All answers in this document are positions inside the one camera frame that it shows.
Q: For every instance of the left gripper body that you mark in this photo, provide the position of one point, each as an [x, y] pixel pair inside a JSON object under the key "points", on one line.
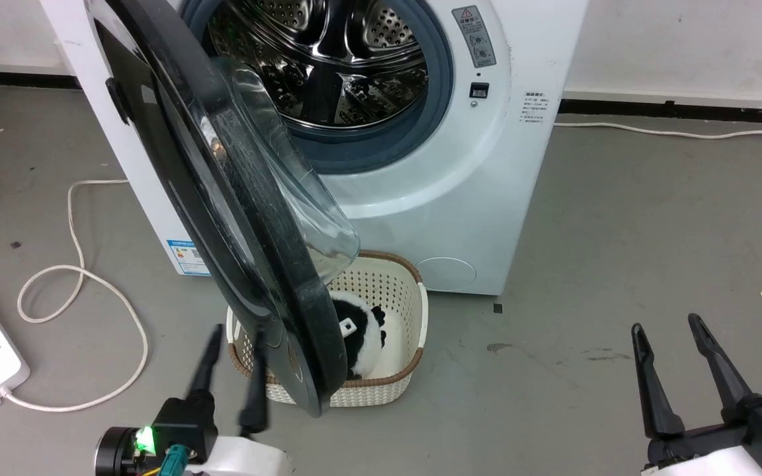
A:
{"points": [[182, 423]]}

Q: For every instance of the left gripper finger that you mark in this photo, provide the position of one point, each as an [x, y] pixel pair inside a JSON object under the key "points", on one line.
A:
{"points": [[256, 396], [206, 367]]}

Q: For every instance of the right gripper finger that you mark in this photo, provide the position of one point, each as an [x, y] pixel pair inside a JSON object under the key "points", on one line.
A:
{"points": [[725, 377], [655, 396]]}

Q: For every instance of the black round glass washer door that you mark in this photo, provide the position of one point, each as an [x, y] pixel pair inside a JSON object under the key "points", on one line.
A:
{"points": [[176, 132]]}

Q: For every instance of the white front-load washing machine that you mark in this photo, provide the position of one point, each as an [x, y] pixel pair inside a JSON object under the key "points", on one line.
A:
{"points": [[460, 198]]}

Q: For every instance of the black door lock latch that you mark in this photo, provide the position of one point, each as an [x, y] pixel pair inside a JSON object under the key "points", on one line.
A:
{"points": [[479, 90]]}

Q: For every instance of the grey rubber door gasket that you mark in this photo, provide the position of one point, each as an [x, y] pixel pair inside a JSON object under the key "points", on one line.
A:
{"points": [[444, 79]]}

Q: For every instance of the blue energy label sticker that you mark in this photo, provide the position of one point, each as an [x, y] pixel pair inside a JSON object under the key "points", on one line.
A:
{"points": [[189, 258]]}

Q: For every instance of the black and white panda plush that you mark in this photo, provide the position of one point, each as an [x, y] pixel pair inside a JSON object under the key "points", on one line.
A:
{"points": [[364, 344]]}

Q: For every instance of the white perforated laundry basket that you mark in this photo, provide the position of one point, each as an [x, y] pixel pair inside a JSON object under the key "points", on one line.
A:
{"points": [[395, 291]]}

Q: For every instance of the stainless steel washer drum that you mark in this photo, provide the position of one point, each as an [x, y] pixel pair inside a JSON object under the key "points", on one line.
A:
{"points": [[328, 53]]}

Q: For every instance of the grey warning sticker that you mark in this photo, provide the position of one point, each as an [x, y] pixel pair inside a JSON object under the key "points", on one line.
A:
{"points": [[476, 36]]}

